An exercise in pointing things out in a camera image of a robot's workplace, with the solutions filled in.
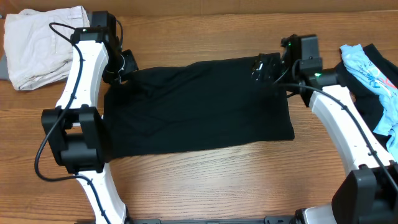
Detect black t-shirt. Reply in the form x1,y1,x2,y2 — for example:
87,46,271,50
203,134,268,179
104,56,295,159

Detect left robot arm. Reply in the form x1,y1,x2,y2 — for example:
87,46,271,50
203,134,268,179
34,25,132,223

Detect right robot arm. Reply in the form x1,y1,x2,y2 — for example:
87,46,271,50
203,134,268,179
252,54,397,223

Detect folded beige trousers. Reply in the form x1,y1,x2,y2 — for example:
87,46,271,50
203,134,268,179
4,6,90,91

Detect light blue printed shirt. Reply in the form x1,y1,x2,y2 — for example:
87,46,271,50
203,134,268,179
339,43,398,162

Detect grey folded cloth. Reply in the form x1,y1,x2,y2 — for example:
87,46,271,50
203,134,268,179
0,54,9,80

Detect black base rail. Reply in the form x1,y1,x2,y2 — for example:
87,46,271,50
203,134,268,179
130,215,295,224

